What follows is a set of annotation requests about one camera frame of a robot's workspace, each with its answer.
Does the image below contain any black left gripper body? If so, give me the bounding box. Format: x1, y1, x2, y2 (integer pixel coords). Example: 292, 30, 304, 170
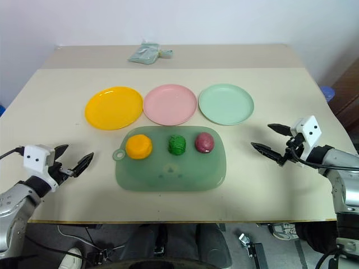
49, 161, 78, 185

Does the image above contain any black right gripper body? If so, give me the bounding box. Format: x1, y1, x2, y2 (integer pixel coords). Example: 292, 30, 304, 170
282, 133, 305, 166

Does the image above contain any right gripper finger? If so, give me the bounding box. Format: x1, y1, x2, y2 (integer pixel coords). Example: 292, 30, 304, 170
268, 123, 292, 137
250, 142, 284, 166

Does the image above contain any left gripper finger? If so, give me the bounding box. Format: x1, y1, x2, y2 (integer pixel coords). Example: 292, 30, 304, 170
54, 144, 69, 163
73, 152, 95, 177

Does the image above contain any orange toy fruit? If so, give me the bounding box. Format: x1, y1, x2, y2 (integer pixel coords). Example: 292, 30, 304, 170
125, 134, 153, 160

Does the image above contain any mint green plastic plate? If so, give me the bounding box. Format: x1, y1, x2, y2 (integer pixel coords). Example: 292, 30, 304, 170
198, 83, 255, 126

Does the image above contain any yellow plastic plate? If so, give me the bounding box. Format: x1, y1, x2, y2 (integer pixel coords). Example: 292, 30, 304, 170
85, 86, 144, 131

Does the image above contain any purple toy fruit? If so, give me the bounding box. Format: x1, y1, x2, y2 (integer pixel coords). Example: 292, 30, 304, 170
194, 132, 215, 154

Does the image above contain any green toy vegetable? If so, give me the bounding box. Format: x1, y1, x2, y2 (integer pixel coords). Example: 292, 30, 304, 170
167, 134, 187, 155

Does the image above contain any pink plastic plate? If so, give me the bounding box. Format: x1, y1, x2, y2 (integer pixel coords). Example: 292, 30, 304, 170
142, 84, 197, 126

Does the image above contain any blue plastic container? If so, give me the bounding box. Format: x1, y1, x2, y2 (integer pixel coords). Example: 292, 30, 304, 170
320, 85, 336, 103

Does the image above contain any brown wooden cabinet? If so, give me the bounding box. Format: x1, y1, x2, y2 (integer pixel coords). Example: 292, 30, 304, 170
327, 57, 359, 134

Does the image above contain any white grey sneaker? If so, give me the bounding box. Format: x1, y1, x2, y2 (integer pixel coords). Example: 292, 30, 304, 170
273, 222, 298, 240

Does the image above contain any white shoe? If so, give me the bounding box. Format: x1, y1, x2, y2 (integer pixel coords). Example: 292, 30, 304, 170
58, 247, 84, 269

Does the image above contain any translucent green cutting mat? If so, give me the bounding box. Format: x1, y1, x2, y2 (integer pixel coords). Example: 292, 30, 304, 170
112, 125, 227, 192

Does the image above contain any grey trouser leg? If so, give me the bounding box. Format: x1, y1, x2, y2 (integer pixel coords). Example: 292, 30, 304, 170
196, 223, 233, 269

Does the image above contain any pale green fabric pouch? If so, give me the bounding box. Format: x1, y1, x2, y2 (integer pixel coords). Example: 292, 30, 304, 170
127, 41, 173, 66

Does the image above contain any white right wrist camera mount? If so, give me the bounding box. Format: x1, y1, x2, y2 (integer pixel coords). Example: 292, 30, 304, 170
290, 115, 322, 163

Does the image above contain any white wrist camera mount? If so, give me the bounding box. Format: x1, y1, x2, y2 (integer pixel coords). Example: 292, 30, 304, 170
23, 144, 60, 193
290, 115, 322, 163

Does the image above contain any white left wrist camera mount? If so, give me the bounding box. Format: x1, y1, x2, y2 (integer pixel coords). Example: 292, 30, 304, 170
23, 144, 60, 193

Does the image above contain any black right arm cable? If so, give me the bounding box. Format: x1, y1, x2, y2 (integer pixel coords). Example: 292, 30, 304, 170
288, 144, 359, 171

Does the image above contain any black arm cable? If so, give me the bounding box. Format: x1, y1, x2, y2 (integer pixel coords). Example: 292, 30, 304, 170
0, 146, 25, 160
288, 144, 359, 171

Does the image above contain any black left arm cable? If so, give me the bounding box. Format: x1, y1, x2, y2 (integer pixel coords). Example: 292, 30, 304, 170
0, 146, 25, 160

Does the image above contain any black floor cable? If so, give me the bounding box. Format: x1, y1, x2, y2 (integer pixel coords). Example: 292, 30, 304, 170
26, 224, 126, 260

